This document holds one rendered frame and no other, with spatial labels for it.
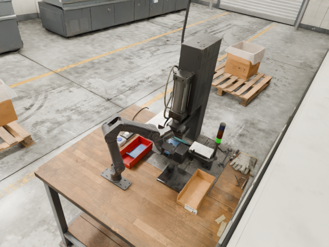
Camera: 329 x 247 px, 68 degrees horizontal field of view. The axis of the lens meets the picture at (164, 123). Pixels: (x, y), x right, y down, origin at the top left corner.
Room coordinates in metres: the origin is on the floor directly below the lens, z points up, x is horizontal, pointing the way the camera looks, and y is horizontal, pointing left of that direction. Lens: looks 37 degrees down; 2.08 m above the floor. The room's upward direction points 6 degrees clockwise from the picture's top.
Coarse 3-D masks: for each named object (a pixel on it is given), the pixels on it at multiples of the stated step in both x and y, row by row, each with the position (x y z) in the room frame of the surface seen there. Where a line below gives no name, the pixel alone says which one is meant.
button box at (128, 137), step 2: (142, 108) 1.74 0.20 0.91; (148, 108) 1.82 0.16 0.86; (140, 110) 1.70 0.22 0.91; (138, 112) 1.67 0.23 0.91; (136, 114) 1.64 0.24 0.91; (134, 116) 1.61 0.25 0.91; (132, 120) 1.56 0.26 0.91; (124, 132) 1.37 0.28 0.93; (128, 132) 1.37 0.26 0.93; (130, 132) 1.37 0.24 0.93; (120, 134) 1.34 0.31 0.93; (122, 134) 1.34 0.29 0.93; (124, 134) 1.34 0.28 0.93; (128, 134) 1.34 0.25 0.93; (130, 134) 1.35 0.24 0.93; (132, 134) 1.36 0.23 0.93; (134, 134) 1.38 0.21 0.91; (122, 136) 1.32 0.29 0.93; (124, 136) 1.32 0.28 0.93; (126, 136) 1.32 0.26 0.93; (128, 136) 1.33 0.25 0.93; (130, 136) 1.34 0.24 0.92; (132, 136) 1.36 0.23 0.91; (126, 138) 1.31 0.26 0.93; (128, 138) 1.32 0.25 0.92; (130, 138) 1.34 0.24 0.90; (126, 140) 1.31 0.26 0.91
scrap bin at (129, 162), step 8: (128, 144) 1.21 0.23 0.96; (136, 144) 1.28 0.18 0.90; (144, 144) 1.29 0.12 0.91; (152, 144) 1.26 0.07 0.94; (120, 152) 1.14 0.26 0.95; (128, 152) 1.19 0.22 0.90; (144, 152) 1.18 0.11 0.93; (128, 160) 1.12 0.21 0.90; (136, 160) 1.10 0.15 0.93; (128, 168) 1.05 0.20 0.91
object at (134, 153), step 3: (141, 144) 1.28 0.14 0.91; (138, 147) 1.25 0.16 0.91; (141, 147) 1.25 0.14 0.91; (144, 147) 1.26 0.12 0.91; (132, 150) 1.21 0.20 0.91; (135, 150) 1.21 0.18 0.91; (138, 150) 1.21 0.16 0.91; (141, 150) 1.22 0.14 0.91; (129, 153) 1.18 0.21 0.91; (132, 153) 1.18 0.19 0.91; (135, 153) 1.18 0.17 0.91; (138, 153) 1.19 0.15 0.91; (132, 156) 1.13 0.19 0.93; (135, 156) 1.15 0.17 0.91
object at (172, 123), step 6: (192, 114) 1.33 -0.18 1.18; (168, 120) 1.29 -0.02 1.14; (174, 120) 1.22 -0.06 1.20; (186, 120) 1.25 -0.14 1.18; (162, 126) 1.22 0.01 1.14; (174, 126) 1.17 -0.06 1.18; (180, 126) 1.19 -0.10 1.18; (186, 126) 1.24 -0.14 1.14; (174, 132) 1.18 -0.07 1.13; (180, 132) 1.18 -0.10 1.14; (186, 132) 1.19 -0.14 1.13; (180, 138) 1.15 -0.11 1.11
